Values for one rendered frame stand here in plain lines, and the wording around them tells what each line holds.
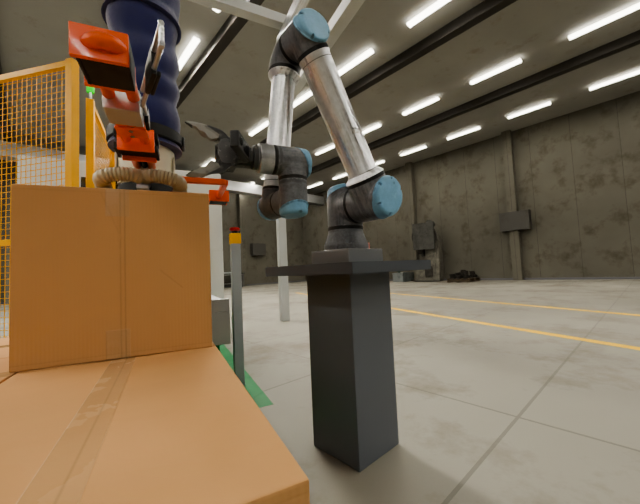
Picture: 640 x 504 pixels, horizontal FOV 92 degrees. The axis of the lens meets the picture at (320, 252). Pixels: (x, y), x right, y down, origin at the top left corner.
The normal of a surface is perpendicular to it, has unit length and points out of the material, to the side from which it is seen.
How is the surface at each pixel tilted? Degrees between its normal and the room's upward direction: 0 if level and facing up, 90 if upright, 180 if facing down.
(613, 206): 90
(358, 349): 90
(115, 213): 90
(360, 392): 90
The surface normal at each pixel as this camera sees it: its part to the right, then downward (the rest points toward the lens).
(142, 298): 0.38, -0.07
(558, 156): -0.73, 0.00
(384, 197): 0.62, 0.01
